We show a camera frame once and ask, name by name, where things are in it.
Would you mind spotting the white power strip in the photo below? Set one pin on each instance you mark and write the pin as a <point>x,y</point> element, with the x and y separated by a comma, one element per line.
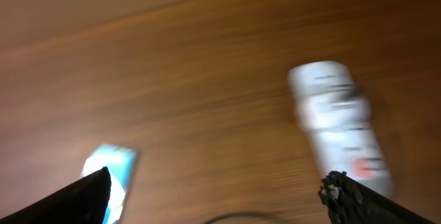
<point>335,118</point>

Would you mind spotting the blue screen smartphone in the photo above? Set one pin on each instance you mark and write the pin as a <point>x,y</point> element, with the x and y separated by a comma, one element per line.
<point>120,162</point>

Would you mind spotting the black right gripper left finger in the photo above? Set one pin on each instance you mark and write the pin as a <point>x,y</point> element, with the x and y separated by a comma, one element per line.
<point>82,202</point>

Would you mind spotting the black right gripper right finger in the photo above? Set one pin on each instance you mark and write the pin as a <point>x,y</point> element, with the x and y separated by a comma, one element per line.
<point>349,202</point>

